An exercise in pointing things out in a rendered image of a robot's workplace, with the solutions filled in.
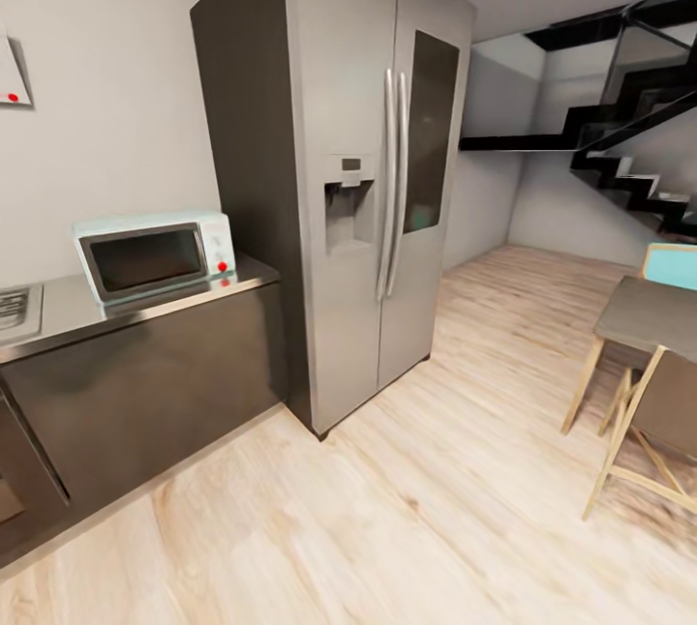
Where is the microwave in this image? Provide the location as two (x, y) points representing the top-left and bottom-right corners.
(70, 206), (235, 304)

